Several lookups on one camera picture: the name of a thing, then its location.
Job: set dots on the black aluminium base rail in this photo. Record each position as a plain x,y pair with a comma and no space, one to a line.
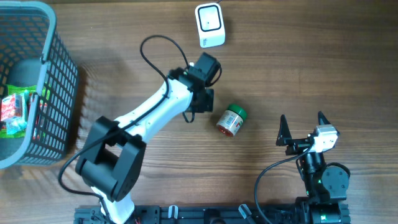
217,214

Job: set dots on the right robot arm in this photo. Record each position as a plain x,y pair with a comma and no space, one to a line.
326,183

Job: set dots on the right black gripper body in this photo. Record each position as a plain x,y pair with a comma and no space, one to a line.
297,145

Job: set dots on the teal wrapper packet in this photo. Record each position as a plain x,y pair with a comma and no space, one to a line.
19,124

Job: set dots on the red white tissue pack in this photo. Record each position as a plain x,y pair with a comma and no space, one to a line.
11,108

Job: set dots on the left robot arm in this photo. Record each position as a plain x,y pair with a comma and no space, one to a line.
115,149

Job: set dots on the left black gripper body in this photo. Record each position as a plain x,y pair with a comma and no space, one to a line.
207,104

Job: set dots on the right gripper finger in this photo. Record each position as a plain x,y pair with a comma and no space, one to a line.
284,137
324,126

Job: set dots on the green snack bag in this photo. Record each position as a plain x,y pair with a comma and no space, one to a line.
17,90

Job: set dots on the green lid jar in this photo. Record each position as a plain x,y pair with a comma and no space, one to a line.
231,120

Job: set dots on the white barcode scanner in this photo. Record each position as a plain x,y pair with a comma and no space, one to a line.
210,25

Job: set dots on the grey plastic mesh basket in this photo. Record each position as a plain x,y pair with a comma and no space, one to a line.
33,54

